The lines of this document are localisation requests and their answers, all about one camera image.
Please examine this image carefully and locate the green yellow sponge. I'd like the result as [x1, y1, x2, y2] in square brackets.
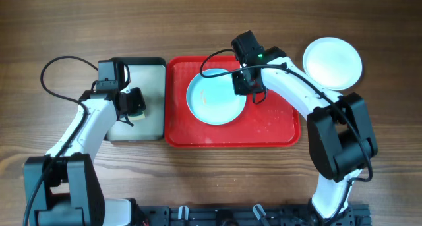
[128, 111, 145, 121]

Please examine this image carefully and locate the light blue plate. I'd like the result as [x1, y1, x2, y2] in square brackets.
[186, 68, 247, 125]

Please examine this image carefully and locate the white plate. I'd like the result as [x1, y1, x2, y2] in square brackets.
[303, 37, 363, 90]

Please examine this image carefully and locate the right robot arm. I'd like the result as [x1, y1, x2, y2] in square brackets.
[232, 45, 378, 225]

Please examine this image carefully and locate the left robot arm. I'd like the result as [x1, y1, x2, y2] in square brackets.
[23, 88, 145, 225]

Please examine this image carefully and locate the black water tray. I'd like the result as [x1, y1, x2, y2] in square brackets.
[105, 57, 166, 142]

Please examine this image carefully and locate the red plastic tray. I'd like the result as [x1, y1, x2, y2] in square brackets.
[164, 56, 301, 148]

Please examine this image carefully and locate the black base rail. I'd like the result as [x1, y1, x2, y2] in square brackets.
[131, 202, 372, 226]

